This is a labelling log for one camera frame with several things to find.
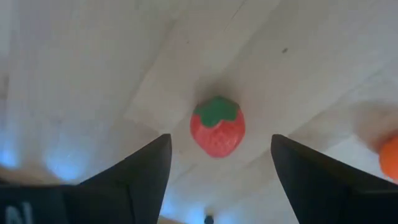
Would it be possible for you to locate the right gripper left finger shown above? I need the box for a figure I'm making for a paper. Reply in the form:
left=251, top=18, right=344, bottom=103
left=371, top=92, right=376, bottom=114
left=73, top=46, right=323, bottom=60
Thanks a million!
left=0, top=133, right=173, bottom=224

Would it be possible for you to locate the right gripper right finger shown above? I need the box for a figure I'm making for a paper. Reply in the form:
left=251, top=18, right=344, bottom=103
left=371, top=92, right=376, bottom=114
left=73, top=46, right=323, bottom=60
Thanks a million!
left=271, top=134, right=398, bottom=224

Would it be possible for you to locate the large red toy strawberry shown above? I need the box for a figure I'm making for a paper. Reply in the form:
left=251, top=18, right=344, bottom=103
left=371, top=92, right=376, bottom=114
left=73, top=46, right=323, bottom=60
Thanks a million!
left=189, top=95, right=246, bottom=159

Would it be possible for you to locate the orange toy fruit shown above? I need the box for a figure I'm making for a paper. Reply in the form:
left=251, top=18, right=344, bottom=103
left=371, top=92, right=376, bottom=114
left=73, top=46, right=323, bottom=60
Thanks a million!
left=378, top=135, right=398, bottom=182

